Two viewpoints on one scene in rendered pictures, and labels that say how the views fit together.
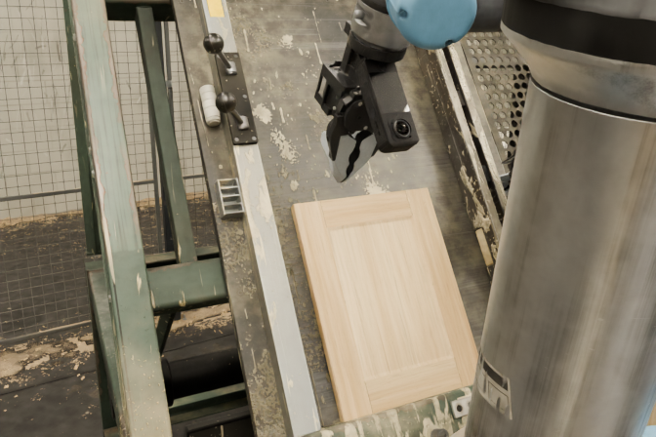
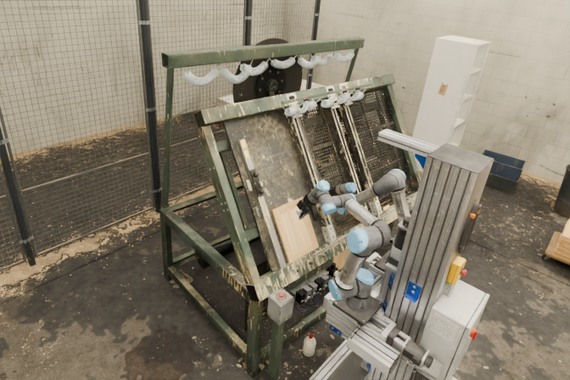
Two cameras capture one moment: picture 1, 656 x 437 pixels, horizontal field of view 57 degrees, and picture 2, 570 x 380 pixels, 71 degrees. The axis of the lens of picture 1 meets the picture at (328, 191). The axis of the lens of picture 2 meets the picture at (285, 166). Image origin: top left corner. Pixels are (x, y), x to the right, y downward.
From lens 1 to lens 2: 1.91 m
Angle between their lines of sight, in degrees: 22
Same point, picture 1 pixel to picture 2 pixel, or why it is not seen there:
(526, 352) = (349, 270)
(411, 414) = (304, 259)
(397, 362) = (299, 246)
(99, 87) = (226, 189)
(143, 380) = (250, 263)
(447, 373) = (310, 247)
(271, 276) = (271, 231)
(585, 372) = (353, 271)
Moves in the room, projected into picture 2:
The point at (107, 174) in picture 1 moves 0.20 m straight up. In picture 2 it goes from (233, 213) to (234, 187)
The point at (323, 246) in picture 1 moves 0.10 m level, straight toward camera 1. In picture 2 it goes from (280, 220) to (284, 227)
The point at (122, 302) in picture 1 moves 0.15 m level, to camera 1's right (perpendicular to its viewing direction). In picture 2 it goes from (243, 245) to (265, 243)
